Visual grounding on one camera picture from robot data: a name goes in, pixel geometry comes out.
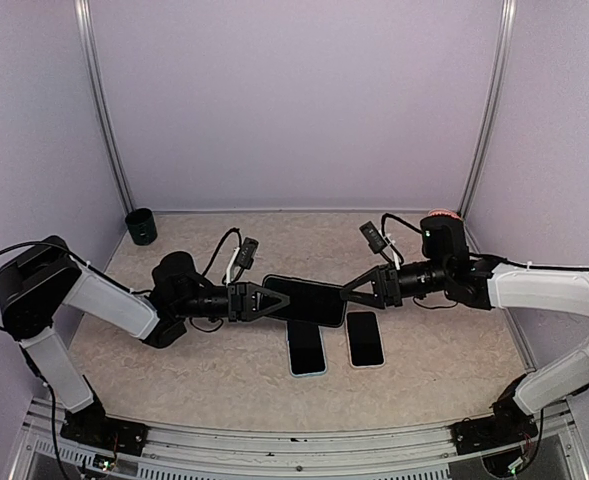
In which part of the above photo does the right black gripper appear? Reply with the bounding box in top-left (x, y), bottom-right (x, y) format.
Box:
top-left (340, 258), bottom-right (451, 309)

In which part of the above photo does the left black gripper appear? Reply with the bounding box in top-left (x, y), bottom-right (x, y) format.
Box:
top-left (174, 281), bottom-right (290, 322)

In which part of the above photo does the pink phone case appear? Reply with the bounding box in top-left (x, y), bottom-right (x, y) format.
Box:
top-left (344, 310), bottom-right (387, 370)

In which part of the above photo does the purple phone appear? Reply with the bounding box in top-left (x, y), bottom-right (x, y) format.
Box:
top-left (346, 312), bottom-right (385, 368)

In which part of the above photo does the black phone case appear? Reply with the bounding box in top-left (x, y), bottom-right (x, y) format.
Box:
top-left (261, 274), bottom-right (348, 329)

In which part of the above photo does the blue-edged phone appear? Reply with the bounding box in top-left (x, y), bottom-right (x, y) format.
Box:
top-left (288, 322), bottom-right (325, 375)

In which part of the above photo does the light blue phone case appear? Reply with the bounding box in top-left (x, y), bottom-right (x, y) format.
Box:
top-left (286, 322), bottom-right (329, 378)

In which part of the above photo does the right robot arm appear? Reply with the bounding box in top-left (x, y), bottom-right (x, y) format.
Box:
top-left (340, 210), bottom-right (589, 444)

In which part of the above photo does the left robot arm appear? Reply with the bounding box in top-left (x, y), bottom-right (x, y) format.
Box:
top-left (0, 236), bottom-right (290, 445)

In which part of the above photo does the red patterned bowl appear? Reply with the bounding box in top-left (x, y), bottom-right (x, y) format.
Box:
top-left (428, 209), bottom-right (462, 221)

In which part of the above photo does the dark green cup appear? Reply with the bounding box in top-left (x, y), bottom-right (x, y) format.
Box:
top-left (125, 208), bottom-right (158, 246)

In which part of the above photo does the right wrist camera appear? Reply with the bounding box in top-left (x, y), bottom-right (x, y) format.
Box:
top-left (359, 221), bottom-right (404, 270)

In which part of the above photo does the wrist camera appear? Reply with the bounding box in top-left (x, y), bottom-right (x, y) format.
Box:
top-left (359, 221), bottom-right (404, 270)
top-left (223, 237), bottom-right (259, 284)

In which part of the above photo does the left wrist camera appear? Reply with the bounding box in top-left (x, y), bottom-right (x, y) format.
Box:
top-left (223, 237), bottom-right (259, 284)

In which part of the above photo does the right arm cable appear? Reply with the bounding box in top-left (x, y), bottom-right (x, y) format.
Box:
top-left (379, 212), bottom-right (423, 236)

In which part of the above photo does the aluminium front rail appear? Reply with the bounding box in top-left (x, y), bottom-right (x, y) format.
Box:
top-left (8, 394), bottom-right (589, 480)

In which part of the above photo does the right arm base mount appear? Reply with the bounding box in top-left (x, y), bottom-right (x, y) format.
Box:
top-left (449, 374), bottom-right (539, 455)

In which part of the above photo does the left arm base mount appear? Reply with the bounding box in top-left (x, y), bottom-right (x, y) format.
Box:
top-left (60, 397), bottom-right (149, 457)

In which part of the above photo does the right aluminium post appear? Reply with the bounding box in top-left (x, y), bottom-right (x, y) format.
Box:
top-left (458, 0), bottom-right (517, 218)

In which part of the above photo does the aluminium post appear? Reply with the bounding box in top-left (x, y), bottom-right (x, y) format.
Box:
top-left (458, 0), bottom-right (517, 218)
top-left (74, 0), bottom-right (135, 214)

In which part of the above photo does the left aluminium post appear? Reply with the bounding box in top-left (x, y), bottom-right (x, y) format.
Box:
top-left (74, 0), bottom-right (135, 214)

